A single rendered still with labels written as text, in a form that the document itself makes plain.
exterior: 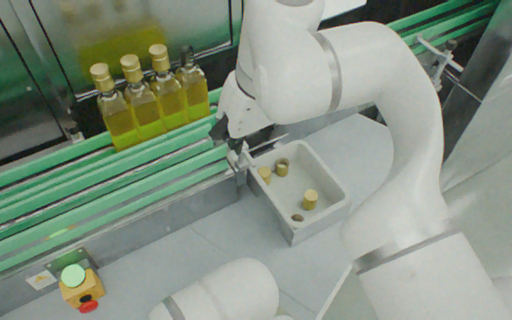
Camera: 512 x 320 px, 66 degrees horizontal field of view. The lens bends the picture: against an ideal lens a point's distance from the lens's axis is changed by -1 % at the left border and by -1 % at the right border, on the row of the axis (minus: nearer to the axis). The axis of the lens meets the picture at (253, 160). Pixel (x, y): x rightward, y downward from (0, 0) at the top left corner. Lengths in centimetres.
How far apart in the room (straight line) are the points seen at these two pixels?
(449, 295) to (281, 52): 22
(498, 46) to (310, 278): 87
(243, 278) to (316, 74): 29
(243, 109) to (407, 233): 27
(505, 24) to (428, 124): 104
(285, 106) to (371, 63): 8
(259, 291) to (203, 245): 49
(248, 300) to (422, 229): 29
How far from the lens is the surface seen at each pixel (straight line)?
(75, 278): 93
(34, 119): 107
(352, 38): 37
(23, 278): 97
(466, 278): 30
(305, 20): 38
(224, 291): 52
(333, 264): 99
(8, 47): 96
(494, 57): 141
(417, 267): 29
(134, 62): 81
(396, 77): 38
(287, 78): 33
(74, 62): 95
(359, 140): 122
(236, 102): 48
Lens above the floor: 165
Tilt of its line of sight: 52 degrees down
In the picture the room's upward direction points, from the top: straight up
